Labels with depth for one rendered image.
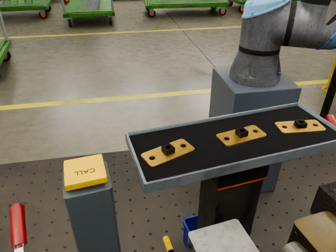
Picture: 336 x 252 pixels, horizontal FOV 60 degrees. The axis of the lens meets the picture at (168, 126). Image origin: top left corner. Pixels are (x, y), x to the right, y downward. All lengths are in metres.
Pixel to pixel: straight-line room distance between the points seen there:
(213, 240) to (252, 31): 0.58
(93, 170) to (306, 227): 0.34
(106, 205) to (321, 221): 0.34
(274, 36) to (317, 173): 0.62
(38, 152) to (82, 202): 2.16
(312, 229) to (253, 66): 0.49
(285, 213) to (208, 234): 0.66
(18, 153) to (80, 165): 2.21
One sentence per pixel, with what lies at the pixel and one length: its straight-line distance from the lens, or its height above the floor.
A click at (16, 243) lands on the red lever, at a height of 1.11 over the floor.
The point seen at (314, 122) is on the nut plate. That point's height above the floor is 1.16.
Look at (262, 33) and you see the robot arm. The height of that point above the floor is 1.25.
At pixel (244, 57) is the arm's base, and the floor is 1.17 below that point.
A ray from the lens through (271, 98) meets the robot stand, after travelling 0.88.
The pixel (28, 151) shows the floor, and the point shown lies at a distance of 2.65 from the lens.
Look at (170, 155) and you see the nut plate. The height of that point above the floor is 1.16.
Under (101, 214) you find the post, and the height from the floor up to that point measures 1.09.
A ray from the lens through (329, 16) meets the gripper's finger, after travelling 0.46.
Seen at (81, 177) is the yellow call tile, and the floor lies 1.16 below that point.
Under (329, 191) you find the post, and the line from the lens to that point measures 0.56.
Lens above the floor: 1.45
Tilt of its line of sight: 32 degrees down
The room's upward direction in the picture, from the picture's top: straight up
